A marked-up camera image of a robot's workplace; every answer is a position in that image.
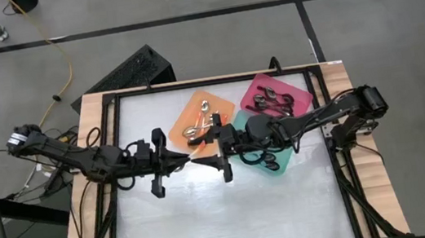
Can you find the black desk leg beam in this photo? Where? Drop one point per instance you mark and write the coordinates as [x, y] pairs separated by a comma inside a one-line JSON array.
[[22, 207]]

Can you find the orange plastic tray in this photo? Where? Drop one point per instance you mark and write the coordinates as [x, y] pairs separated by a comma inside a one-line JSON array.
[[179, 117]]

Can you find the teal plastic tray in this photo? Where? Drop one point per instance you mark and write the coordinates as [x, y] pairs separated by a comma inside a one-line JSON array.
[[284, 163]]

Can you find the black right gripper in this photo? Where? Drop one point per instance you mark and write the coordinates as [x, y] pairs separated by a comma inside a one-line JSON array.
[[227, 150]]

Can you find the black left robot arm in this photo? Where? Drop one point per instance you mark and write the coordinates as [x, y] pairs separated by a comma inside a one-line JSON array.
[[73, 155]]

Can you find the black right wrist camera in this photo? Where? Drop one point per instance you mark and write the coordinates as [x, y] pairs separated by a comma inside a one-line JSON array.
[[228, 133]]

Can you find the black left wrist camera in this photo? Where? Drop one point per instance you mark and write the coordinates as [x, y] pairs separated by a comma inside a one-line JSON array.
[[142, 148]]

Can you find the pink plastic tray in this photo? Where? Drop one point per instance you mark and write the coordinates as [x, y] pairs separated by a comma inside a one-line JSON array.
[[302, 99]]

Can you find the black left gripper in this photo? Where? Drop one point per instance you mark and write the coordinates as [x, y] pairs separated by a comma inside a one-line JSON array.
[[158, 159]]

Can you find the black arched frame clip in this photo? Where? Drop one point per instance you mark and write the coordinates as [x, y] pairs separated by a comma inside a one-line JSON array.
[[148, 87], [275, 60]]

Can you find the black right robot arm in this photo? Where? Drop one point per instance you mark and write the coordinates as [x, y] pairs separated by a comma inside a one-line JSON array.
[[319, 115]]

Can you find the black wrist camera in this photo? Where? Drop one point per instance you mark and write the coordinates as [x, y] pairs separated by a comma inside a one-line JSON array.
[[142, 148], [228, 133]]

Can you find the black stand base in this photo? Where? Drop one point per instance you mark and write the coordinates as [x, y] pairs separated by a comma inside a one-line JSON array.
[[25, 1]]

